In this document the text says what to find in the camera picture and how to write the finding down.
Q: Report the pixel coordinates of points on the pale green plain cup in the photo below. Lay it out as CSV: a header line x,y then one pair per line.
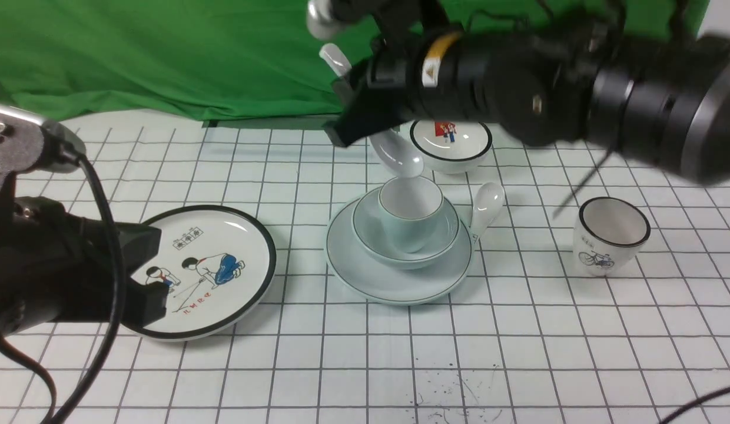
x,y
410,210

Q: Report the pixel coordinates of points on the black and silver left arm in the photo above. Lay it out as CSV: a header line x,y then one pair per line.
x,y
31,142

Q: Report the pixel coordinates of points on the green backdrop cloth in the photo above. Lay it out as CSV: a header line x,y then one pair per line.
x,y
203,60

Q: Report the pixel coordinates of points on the white spoon with characters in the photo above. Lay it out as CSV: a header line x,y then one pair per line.
x,y
487,205

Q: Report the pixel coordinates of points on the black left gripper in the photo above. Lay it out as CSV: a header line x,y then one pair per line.
x,y
55,267

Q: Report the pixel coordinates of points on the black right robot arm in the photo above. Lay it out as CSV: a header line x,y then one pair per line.
x,y
662,102

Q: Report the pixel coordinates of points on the plain white ceramic spoon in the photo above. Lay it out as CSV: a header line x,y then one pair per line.
x,y
394,152

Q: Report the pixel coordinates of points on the black-rimmed illustrated bowl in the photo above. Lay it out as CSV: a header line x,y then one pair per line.
x,y
451,148

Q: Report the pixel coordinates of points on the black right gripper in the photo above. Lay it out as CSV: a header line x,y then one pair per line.
x,y
529,81

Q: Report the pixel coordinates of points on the pale green plain bowl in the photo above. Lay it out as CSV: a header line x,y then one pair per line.
x,y
371,236

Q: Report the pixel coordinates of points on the black-rimmed illustrated plate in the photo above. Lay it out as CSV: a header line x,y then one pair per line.
x,y
217,263

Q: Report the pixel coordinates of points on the black-rimmed bicycle cup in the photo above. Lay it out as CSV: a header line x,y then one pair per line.
x,y
608,233

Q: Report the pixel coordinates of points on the pale green plain plate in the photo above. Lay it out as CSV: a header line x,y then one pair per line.
x,y
390,283

